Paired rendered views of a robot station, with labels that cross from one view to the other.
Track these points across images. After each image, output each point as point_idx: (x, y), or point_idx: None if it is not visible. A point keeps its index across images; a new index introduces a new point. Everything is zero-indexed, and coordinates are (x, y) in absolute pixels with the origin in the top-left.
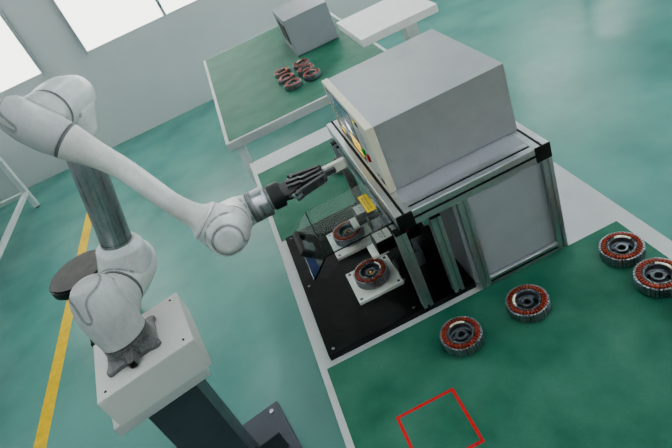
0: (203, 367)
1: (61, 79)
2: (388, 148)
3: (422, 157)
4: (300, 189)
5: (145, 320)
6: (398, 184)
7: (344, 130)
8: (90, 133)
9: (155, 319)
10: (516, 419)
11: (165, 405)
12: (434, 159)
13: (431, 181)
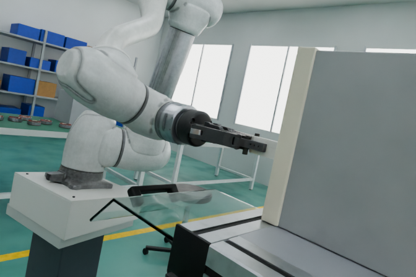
0: (59, 234)
1: None
2: (317, 119)
3: (381, 209)
4: (203, 126)
5: (96, 173)
6: (288, 218)
7: None
8: (184, 25)
9: (108, 187)
10: None
11: (29, 229)
12: (411, 247)
13: (346, 275)
